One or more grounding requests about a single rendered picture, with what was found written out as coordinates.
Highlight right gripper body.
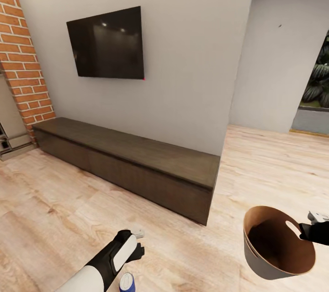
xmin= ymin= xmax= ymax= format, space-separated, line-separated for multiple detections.
xmin=299 ymin=222 xmax=329 ymax=246

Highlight can of soda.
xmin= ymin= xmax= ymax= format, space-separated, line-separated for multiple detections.
xmin=119 ymin=272 xmax=136 ymax=292

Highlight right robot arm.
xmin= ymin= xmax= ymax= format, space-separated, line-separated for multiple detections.
xmin=299 ymin=211 xmax=329 ymax=246

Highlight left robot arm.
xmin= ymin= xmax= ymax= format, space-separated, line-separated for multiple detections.
xmin=54 ymin=228 xmax=145 ymax=292

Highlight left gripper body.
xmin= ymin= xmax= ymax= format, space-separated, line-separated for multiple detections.
xmin=126 ymin=243 xmax=142 ymax=263

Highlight trash can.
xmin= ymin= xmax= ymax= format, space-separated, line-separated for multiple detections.
xmin=243 ymin=205 xmax=317 ymax=280

